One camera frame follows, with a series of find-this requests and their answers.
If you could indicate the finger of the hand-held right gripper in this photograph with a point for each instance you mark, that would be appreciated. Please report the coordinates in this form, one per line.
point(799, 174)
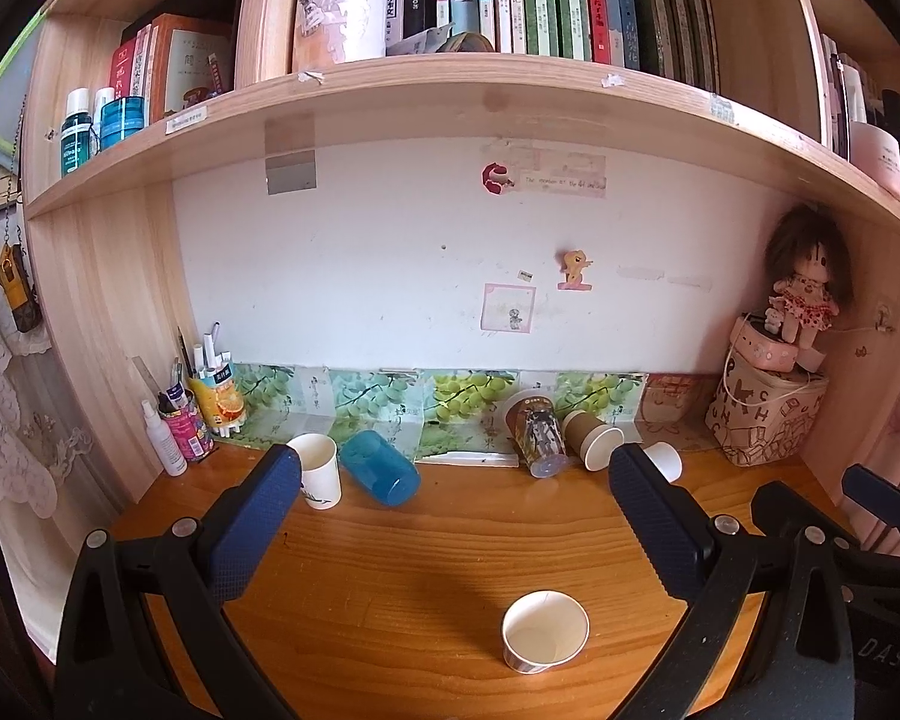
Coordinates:
point(784, 506)
point(877, 496)

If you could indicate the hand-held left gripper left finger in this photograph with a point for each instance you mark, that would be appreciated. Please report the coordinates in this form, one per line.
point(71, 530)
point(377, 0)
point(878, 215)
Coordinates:
point(259, 517)

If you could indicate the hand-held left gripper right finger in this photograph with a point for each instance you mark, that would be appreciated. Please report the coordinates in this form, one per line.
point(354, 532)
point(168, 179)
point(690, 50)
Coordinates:
point(652, 510)

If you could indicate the small white paper cup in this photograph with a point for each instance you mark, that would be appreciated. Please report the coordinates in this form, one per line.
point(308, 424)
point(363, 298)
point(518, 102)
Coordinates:
point(665, 459)

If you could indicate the leaf print white paper cup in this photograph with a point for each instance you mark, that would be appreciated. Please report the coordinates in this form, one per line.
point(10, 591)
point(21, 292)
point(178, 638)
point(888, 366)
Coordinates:
point(320, 474)

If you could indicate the brown paper cup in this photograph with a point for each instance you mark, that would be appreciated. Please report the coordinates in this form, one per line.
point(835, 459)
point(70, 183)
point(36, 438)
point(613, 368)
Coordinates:
point(586, 431)

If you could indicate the blue plastic cup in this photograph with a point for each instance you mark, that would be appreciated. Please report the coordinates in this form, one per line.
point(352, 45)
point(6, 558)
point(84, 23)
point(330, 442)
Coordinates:
point(379, 465)

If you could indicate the clear printed plastic cup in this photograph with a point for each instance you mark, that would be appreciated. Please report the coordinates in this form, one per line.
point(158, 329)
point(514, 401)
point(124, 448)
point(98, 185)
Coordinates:
point(536, 427)

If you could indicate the plain white paper cup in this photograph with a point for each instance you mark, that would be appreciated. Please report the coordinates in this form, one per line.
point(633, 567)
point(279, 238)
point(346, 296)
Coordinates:
point(544, 634)

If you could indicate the row of upright books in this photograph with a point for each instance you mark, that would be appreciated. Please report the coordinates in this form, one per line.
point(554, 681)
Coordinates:
point(570, 0)

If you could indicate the beige patterned storage bag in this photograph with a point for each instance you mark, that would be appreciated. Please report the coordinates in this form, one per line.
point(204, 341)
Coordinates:
point(765, 420)

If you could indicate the brown printed paper sheet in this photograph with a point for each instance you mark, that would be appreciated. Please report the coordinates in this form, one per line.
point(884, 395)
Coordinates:
point(675, 405)

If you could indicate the pink can pen holder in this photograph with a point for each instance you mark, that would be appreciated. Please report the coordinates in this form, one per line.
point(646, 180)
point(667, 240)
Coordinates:
point(191, 431)

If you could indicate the white spray bottle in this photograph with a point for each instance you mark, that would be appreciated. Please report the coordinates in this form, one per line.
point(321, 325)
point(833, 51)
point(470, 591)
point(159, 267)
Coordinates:
point(166, 444)

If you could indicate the orange carton pen holder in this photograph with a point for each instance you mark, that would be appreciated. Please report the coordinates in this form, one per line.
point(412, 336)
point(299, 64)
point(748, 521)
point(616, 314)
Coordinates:
point(221, 399)

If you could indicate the pink round box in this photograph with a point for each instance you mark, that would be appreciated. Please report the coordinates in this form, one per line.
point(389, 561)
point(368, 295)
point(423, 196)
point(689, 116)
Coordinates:
point(763, 349)

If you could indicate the white marker pens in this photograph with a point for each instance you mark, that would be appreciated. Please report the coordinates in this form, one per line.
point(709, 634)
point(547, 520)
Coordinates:
point(210, 352)

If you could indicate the grape printed paper panel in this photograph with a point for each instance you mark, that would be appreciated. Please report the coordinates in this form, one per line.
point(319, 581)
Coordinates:
point(390, 401)

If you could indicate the brown haired rag doll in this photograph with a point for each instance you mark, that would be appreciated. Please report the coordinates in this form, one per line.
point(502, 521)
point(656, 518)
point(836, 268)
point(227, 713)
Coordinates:
point(804, 292)

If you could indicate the pink square note sticker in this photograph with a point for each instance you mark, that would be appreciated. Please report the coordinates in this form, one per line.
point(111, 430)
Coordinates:
point(507, 307)

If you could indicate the yellow pony sticker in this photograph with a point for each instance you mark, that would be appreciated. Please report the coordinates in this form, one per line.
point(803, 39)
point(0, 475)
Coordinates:
point(576, 270)

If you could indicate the white lace cloth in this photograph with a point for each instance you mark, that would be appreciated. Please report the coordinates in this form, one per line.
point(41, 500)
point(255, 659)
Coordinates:
point(7, 405)

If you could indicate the pink lotion bottle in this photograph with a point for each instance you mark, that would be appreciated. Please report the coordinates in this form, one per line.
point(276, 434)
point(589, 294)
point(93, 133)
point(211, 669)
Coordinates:
point(877, 157)

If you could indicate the grey tape patch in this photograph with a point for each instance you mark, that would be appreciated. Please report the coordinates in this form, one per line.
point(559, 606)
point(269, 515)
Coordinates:
point(292, 174)

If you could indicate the paper note strip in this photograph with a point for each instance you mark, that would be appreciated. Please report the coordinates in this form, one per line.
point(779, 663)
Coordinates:
point(566, 174)

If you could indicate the row of dark books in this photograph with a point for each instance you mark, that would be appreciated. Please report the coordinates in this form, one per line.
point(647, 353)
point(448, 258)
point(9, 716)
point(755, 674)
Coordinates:
point(892, 120)

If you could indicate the blue jar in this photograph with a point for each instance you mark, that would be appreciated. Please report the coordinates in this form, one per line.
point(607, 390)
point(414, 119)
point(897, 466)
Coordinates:
point(122, 124)

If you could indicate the green bottle on shelf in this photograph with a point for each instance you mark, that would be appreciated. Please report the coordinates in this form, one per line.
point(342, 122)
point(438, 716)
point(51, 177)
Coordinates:
point(75, 139)

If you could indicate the slim white bottle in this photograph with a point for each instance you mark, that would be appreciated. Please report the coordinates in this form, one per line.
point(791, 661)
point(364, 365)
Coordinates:
point(101, 109)

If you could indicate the wooden bookshelf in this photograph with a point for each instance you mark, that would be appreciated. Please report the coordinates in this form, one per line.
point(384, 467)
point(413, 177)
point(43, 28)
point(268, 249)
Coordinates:
point(435, 101)

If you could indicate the red and white books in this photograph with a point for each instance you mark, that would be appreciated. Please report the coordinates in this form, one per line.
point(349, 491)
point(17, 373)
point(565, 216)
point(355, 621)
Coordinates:
point(172, 64)

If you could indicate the crumpled grey packet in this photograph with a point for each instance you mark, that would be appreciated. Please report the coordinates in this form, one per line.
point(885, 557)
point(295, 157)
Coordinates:
point(442, 41)

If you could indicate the illustrated white book box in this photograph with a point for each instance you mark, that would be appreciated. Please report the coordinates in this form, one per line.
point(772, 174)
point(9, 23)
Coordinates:
point(341, 4)

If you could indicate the red wall sticker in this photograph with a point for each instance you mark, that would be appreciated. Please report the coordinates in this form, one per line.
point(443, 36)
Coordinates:
point(495, 177)

